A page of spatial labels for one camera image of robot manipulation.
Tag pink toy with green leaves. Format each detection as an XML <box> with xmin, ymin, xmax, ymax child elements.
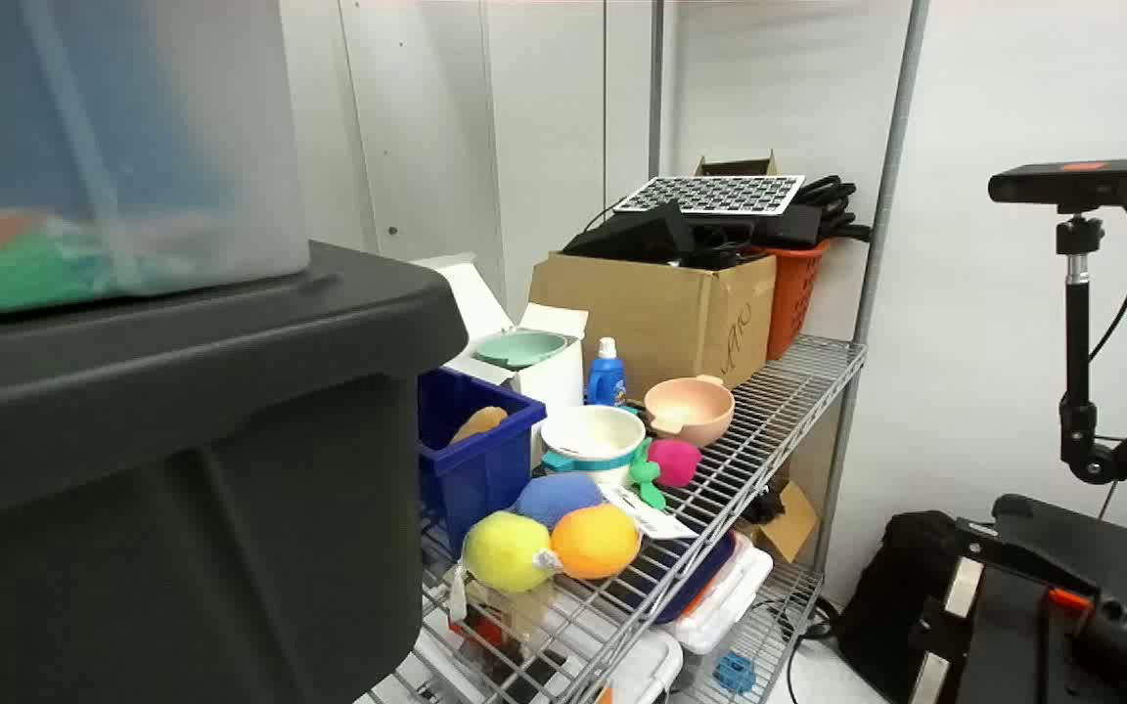
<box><xmin>626</xmin><ymin>433</ymin><xmax>707</xmax><ymax>512</ymax></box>

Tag white cardboard box open lid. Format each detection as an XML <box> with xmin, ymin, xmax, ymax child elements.
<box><xmin>424</xmin><ymin>256</ymin><xmax>591</xmax><ymax>424</ymax></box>

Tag blue toy detergent bottle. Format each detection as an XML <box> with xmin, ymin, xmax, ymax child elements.
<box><xmin>583</xmin><ymin>332</ymin><xmax>631</xmax><ymax>413</ymax></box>

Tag brown cardboard box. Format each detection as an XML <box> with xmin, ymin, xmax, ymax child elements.
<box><xmin>527</xmin><ymin>251</ymin><xmax>780</xmax><ymax>402</ymax></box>

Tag tan bread toy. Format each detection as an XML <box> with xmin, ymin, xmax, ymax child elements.
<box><xmin>447</xmin><ymin>402</ymin><xmax>514</xmax><ymax>449</ymax></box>

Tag white bowl teal rim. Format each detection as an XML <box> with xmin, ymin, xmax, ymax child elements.
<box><xmin>536</xmin><ymin>402</ymin><xmax>652</xmax><ymax>480</ymax></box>

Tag black bag pile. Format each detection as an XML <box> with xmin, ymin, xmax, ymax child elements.
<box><xmin>558</xmin><ymin>173</ymin><xmax>876</xmax><ymax>276</ymax></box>

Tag blue plush ball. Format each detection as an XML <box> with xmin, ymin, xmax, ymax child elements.
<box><xmin>514</xmin><ymin>470</ymin><xmax>609</xmax><ymax>532</ymax></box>

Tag blue plastic bin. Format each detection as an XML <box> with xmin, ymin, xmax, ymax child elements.
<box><xmin>415</xmin><ymin>364</ymin><xmax>552</xmax><ymax>551</ymax></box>

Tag white paper barcode tag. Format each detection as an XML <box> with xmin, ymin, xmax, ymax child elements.
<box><xmin>593</xmin><ymin>466</ymin><xmax>696</xmax><ymax>548</ymax></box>

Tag orange plush ball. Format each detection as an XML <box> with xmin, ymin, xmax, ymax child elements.
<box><xmin>549</xmin><ymin>502</ymin><xmax>646</xmax><ymax>586</ymax></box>

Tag yellow green plush ball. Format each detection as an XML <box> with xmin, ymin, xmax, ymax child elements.
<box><xmin>459</xmin><ymin>510</ymin><xmax>558</xmax><ymax>598</ymax></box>

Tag checkerboard calibration board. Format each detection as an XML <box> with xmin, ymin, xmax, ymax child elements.
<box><xmin>616</xmin><ymin>167</ymin><xmax>809</xmax><ymax>222</ymax></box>

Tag orange plastic bin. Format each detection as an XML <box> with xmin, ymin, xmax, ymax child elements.
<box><xmin>755</xmin><ymin>238</ymin><xmax>837</xmax><ymax>364</ymax></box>

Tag small cardboard piece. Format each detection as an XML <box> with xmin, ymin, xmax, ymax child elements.
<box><xmin>746</xmin><ymin>480</ymin><xmax>820</xmax><ymax>566</ymax></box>

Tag white plastic container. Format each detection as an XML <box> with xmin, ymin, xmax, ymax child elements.
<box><xmin>657</xmin><ymin>532</ymin><xmax>780</xmax><ymax>659</ymax></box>
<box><xmin>600</xmin><ymin>632</ymin><xmax>687</xmax><ymax>704</ymax></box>

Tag small blue round item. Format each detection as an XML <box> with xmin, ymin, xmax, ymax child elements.
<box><xmin>713</xmin><ymin>651</ymin><xmax>758</xmax><ymax>701</ymax></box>

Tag black backpack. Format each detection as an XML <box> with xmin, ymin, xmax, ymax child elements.
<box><xmin>833</xmin><ymin>510</ymin><xmax>1002</xmax><ymax>701</ymax></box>

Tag dark grey storage tote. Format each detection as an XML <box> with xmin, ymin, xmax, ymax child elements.
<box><xmin>0</xmin><ymin>238</ymin><xmax>471</xmax><ymax>704</ymax></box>

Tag clear plastic storage bin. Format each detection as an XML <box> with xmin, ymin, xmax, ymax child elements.
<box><xmin>0</xmin><ymin>0</ymin><xmax>314</xmax><ymax>328</ymax></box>

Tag black case orange accents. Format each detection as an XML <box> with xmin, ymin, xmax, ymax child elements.
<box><xmin>909</xmin><ymin>488</ymin><xmax>1127</xmax><ymax>704</ymax></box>

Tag pink bowl with handles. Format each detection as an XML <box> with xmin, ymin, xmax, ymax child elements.
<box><xmin>640</xmin><ymin>372</ymin><xmax>741</xmax><ymax>453</ymax></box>

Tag metal wire shelf rack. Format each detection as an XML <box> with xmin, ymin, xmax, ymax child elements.
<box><xmin>353</xmin><ymin>0</ymin><xmax>931</xmax><ymax>704</ymax></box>

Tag black camera stand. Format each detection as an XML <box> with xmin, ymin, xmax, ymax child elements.
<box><xmin>1049</xmin><ymin>207</ymin><xmax>1127</xmax><ymax>488</ymax></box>

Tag black camera bar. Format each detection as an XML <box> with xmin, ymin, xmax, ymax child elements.
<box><xmin>986</xmin><ymin>153</ymin><xmax>1127</xmax><ymax>210</ymax></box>

